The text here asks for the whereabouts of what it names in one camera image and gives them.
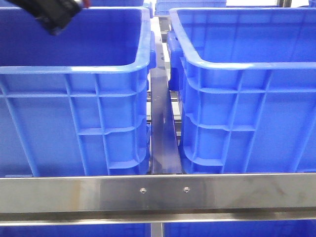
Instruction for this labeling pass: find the steel centre divider bar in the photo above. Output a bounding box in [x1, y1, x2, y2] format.
[151, 32, 182, 174]

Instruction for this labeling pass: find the blue bin lower right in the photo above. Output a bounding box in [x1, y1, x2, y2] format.
[164, 220, 316, 237]

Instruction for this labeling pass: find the red mushroom push button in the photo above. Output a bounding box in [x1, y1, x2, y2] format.
[82, 0, 91, 8]

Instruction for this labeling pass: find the blue bin lower left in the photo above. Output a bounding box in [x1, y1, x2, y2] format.
[0, 224, 151, 237]

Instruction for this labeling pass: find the steel front rack rail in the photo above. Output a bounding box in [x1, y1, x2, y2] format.
[0, 173, 316, 226]

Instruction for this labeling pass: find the blue bin rear left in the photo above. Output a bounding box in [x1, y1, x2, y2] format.
[90, 0, 153, 18]

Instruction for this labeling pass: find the blue bin front left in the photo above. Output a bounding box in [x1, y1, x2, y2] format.
[0, 7, 156, 178]

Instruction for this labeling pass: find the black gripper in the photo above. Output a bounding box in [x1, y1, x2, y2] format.
[7, 0, 82, 36]

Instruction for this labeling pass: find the blue bin front right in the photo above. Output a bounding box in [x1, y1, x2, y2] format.
[168, 7, 316, 174]

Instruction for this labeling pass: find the blue bin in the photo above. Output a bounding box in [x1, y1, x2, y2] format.
[168, 7, 316, 174]
[0, 7, 156, 178]
[164, 220, 316, 237]
[90, 0, 153, 18]
[0, 224, 151, 237]
[155, 0, 227, 16]

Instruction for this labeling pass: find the blue bin rear right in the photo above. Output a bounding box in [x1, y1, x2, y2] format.
[155, 0, 227, 16]

